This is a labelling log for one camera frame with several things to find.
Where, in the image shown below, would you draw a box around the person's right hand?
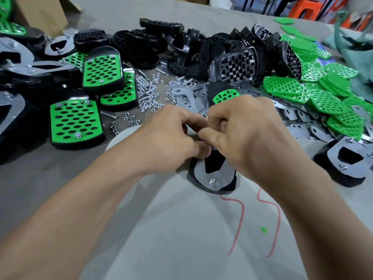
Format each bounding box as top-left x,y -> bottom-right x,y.
198,94 -> 298,187

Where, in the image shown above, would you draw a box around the person's left hand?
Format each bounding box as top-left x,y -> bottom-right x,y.
130,105 -> 213,176

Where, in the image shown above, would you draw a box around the black pedal with steel plate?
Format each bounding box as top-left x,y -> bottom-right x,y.
186,127 -> 238,196
313,135 -> 373,188

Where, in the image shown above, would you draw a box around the person's left forearm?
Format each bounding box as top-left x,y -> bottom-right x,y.
0,134 -> 155,280

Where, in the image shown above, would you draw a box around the person's right forearm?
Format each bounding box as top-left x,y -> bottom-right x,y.
258,143 -> 373,280

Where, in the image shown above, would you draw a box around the black pedal with green insert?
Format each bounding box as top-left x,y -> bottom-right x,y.
206,81 -> 242,107

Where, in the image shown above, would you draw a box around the pile of nuts and bolts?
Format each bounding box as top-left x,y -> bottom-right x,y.
99,66 -> 176,135

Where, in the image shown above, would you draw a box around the pile of black plastic bases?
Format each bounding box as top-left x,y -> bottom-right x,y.
73,17 -> 302,85

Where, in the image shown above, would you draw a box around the white round disc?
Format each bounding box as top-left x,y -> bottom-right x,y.
105,125 -> 142,152

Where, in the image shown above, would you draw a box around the grey table cloth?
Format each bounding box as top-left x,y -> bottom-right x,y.
0,0 -> 373,280

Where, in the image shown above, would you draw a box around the pile of green perforated plates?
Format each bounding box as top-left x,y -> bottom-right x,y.
262,16 -> 373,141

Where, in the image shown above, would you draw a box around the pile of assembled green pedals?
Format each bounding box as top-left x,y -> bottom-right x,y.
0,0 -> 139,164

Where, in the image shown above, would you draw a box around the black metal chair legs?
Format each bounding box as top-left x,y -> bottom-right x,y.
241,0 -> 292,16

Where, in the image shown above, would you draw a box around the orange plastic stool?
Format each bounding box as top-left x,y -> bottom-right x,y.
335,0 -> 373,32
287,0 -> 324,21

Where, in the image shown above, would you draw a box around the teal cloth bag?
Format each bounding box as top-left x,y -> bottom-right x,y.
323,10 -> 373,103

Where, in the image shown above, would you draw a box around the brown cardboard box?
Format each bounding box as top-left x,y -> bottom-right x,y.
12,0 -> 83,38

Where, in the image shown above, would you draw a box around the pile of steel bracket plates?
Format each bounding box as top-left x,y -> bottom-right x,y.
167,78 -> 373,144

